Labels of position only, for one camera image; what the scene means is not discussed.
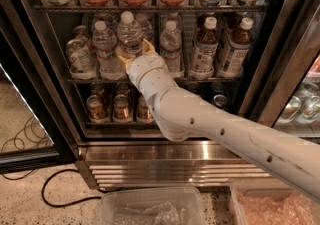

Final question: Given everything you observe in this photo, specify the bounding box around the open fridge glass door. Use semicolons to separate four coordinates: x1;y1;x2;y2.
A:
0;11;76;176

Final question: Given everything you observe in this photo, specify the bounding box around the right blue can front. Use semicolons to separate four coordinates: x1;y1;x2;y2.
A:
213;94;228;109

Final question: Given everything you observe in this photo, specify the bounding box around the left brown tea bottle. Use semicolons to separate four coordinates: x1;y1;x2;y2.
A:
189;17;219;80

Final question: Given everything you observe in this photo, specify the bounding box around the gold can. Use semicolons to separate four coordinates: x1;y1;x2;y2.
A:
86;95;109;123
113;94;130;122
137;96;154;123

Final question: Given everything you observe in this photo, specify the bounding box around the brown tea bottle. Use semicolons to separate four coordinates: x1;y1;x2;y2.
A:
218;17;253;78
189;17;219;80

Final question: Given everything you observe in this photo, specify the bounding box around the stainless steel fridge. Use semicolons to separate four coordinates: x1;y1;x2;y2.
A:
0;0;319;189

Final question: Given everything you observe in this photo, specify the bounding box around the silver can middle shelf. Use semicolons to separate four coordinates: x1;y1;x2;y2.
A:
66;39;96;80

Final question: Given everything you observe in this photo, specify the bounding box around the left gold can front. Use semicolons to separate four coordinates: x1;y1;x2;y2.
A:
86;95;109;123

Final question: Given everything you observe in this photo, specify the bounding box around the bin with pink bubble wrap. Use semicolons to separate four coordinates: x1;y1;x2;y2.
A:
229;179;320;225

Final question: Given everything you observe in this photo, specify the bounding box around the clear water bottle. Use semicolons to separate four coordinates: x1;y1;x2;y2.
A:
117;11;143;58
160;20;183;78
92;21;125;80

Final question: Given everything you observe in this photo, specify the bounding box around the black power cable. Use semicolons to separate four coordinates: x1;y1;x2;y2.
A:
41;168;108;209

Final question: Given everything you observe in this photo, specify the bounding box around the right gold can front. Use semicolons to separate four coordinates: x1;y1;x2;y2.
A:
137;96;154;123

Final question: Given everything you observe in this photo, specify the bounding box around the right brown tea bottle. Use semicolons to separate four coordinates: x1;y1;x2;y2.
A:
218;17;253;78

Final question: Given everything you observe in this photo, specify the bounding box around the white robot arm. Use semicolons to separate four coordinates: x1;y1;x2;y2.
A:
115;41;320;202

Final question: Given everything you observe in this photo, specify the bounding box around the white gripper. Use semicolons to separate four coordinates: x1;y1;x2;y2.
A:
115;39;177;100

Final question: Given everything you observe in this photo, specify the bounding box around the clear plastic bin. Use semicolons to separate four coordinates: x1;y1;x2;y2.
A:
99;187;205;225

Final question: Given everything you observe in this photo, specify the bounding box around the middle gold can front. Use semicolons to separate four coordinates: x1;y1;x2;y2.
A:
113;94;130;122

